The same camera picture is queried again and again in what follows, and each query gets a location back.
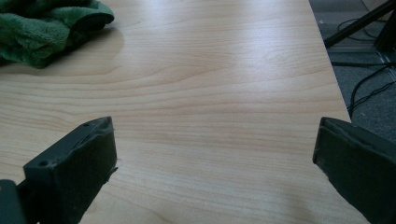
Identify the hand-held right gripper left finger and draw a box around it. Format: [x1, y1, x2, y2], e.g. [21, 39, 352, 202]
[22, 116, 119, 224]

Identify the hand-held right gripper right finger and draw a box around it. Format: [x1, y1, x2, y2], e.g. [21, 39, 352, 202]
[312, 116, 396, 224]

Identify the black cable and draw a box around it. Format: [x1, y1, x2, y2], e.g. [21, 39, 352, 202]
[346, 63, 396, 119]

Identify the green towel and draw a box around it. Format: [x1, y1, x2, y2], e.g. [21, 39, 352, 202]
[0, 0, 116, 70]

